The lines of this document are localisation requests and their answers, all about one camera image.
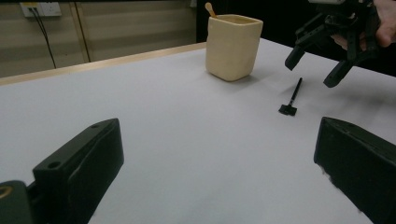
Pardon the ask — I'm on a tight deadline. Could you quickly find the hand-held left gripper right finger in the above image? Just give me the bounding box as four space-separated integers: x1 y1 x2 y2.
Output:
313 116 396 224

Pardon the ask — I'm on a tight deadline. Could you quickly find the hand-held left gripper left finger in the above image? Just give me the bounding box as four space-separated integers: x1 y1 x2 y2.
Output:
32 118 125 224

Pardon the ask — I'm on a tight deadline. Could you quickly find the small black square-head brush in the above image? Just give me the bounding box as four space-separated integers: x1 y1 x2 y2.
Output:
278 77 304 117

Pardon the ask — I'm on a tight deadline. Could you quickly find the cream square ceramic cup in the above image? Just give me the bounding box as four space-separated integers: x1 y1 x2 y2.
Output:
205 13 264 82

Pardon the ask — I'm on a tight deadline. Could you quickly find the dark-handled makeup brush gold band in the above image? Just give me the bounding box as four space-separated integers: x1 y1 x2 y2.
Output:
205 2 218 19

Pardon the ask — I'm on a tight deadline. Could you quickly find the thin dark cable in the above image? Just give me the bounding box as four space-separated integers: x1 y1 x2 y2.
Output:
74 2 92 63

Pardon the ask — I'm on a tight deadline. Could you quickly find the black power cable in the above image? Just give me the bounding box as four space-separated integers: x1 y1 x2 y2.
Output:
29 7 58 69

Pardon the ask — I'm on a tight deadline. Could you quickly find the white wall socket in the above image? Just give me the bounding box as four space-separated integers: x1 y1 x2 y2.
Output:
20 2 63 18

